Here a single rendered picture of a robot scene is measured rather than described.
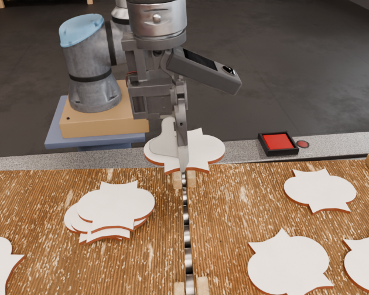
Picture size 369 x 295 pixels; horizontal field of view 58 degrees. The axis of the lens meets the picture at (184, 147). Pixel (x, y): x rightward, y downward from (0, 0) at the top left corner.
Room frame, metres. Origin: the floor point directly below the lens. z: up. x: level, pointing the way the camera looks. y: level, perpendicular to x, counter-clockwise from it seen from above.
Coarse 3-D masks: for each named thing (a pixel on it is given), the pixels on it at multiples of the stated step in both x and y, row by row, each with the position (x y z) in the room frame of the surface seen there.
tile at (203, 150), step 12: (192, 132) 0.49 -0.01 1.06; (192, 144) 0.46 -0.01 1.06; (204, 144) 0.46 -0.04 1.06; (216, 144) 0.46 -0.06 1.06; (156, 156) 0.42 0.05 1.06; (168, 156) 0.42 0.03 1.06; (192, 156) 0.42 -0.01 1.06; (204, 156) 0.42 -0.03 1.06; (216, 156) 0.42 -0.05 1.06; (168, 168) 0.39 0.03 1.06; (192, 168) 0.40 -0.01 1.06; (204, 168) 0.39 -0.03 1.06
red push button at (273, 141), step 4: (264, 136) 0.66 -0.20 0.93; (268, 136) 0.66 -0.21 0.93; (272, 136) 0.66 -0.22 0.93; (276, 136) 0.66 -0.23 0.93; (280, 136) 0.66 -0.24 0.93; (284, 136) 0.66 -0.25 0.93; (268, 140) 0.64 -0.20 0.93; (272, 140) 0.64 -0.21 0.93; (276, 140) 0.64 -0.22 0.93; (280, 140) 0.64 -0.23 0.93; (284, 140) 0.64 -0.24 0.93; (288, 140) 0.64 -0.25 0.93; (268, 144) 0.63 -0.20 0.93; (272, 144) 0.63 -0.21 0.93; (276, 144) 0.63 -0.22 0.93; (280, 144) 0.63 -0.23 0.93; (284, 144) 0.63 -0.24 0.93; (288, 144) 0.63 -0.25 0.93; (272, 148) 0.61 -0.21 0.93; (276, 148) 0.61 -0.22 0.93; (280, 148) 0.61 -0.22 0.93; (284, 148) 0.61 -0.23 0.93
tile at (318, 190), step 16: (304, 176) 0.50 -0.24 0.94; (320, 176) 0.50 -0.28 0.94; (336, 176) 0.50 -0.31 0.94; (288, 192) 0.45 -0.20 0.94; (304, 192) 0.45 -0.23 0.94; (320, 192) 0.45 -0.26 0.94; (336, 192) 0.45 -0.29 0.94; (352, 192) 0.45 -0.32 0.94; (320, 208) 0.41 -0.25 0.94; (336, 208) 0.41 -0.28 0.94
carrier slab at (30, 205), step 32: (0, 192) 0.46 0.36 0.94; (32, 192) 0.46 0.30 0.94; (64, 192) 0.46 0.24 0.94; (160, 192) 0.46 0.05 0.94; (0, 224) 0.38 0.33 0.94; (32, 224) 0.38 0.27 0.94; (64, 224) 0.38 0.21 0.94; (160, 224) 0.38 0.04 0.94; (32, 256) 0.32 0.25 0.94; (64, 256) 0.32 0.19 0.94; (96, 256) 0.32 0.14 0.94; (128, 256) 0.32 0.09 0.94; (160, 256) 0.32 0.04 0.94; (32, 288) 0.26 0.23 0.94; (64, 288) 0.26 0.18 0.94; (96, 288) 0.26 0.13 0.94; (128, 288) 0.26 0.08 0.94; (160, 288) 0.26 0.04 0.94
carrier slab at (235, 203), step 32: (352, 160) 0.56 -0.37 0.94; (192, 192) 0.46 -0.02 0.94; (224, 192) 0.46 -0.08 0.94; (256, 192) 0.46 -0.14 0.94; (192, 224) 0.38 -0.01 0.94; (224, 224) 0.38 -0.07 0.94; (256, 224) 0.38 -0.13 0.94; (288, 224) 0.38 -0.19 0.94; (320, 224) 0.38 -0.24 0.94; (352, 224) 0.38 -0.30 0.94; (192, 256) 0.32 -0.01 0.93; (224, 256) 0.32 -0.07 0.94; (224, 288) 0.26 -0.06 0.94; (352, 288) 0.26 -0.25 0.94
